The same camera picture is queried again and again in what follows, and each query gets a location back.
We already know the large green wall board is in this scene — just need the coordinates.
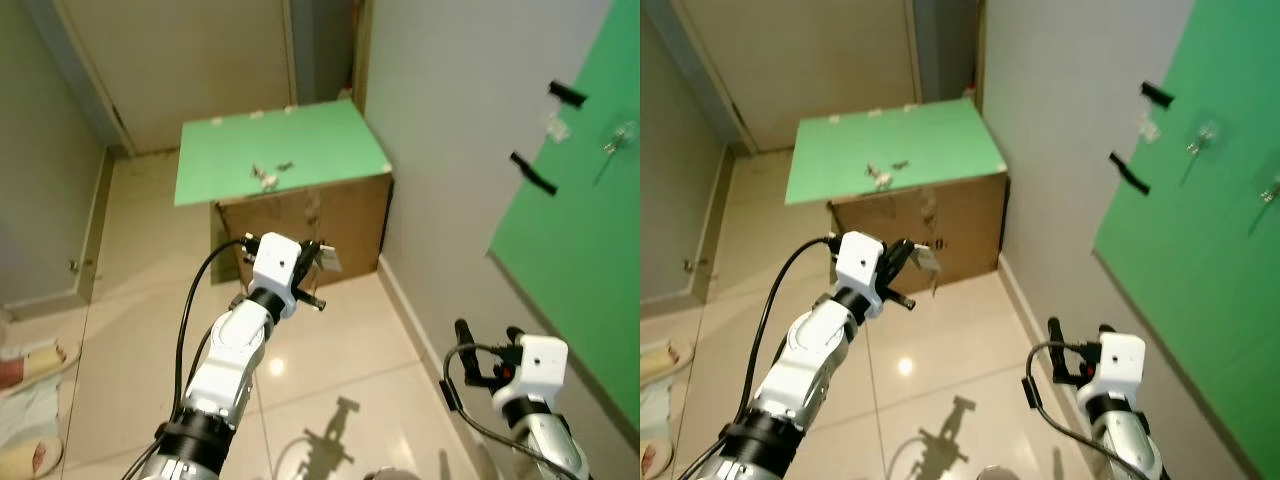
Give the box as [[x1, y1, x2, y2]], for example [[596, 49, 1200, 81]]
[[486, 0, 641, 433], [1091, 0, 1280, 479]]

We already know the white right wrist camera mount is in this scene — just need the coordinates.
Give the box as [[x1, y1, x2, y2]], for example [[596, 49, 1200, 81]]
[[513, 334, 570, 403], [1088, 334, 1147, 413]]

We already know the beige slipper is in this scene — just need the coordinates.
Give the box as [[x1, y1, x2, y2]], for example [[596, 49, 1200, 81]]
[[0, 433, 63, 480], [640, 435, 675, 480], [0, 338, 83, 393], [640, 343, 683, 389]]

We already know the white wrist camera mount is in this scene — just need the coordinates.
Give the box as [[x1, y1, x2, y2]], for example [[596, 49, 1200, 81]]
[[832, 231, 887, 321], [248, 232, 304, 321], [513, 334, 570, 403], [1088, 334, 1147, 413]]

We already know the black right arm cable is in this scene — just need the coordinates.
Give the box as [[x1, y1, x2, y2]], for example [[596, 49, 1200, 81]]
[[1021, 341, 1141, 476], [439, 342, 566, 480]]

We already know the beige door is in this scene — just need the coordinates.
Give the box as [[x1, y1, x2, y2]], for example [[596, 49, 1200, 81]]
[[668, 0, 919, 153], [50, 0, 298, 157]]

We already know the long black tape strip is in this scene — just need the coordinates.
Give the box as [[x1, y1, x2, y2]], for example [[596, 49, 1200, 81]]
[[1107, 151, 1152, 197], [508, 151, 560, 198]]

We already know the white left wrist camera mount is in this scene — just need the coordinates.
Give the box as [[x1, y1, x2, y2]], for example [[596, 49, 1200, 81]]
[[248, 232, 304, 321], [832, 231, 887, 321]]

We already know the green cardboard sheet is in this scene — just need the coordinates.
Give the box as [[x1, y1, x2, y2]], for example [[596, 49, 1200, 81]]
[[174, 97, 394, 208], [784, 97, 1010, 207]]

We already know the silver key bunch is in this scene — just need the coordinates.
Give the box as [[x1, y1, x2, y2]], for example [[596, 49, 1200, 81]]
[[249, 159, 297, 192], [864, 159, 912, 192]]

